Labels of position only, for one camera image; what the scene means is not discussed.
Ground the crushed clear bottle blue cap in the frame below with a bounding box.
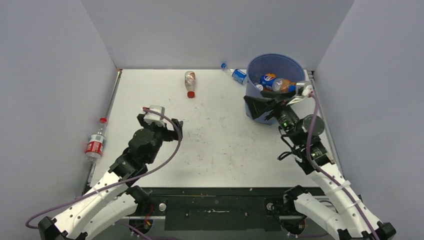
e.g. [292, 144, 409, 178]
[271, 78, 296, 93]

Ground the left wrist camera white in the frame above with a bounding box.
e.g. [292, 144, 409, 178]
[142, 105, 165, 127]

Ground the red label small bottle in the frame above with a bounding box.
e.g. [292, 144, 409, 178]
[184, 71, 196, 99]

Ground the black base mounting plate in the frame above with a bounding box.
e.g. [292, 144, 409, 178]
[125, 187, 326, 237]

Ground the pepsi bottle blue label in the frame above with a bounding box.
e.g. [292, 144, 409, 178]
[255, 73, 277, 91]

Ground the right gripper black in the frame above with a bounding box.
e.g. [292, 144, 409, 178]
[242, 89, 302, 145]

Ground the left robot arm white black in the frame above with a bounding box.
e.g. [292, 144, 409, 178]
[37, 108, 184, 240]

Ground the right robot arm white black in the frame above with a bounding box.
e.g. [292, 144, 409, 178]
[243, 91, 397, 240]

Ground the red cap red label bottle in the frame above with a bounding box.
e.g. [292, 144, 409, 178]
[84, 117, 108, 163]

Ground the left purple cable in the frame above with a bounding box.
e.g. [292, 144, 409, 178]
[25, 108, 183, 240]

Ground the far blue label bottle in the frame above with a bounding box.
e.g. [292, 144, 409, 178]
[220, 62, 247, 85]

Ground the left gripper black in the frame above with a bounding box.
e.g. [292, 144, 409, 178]
[138, 114, 182, 164]

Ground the blue plastic bin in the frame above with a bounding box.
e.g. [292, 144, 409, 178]
[245, 53, 306, 126]

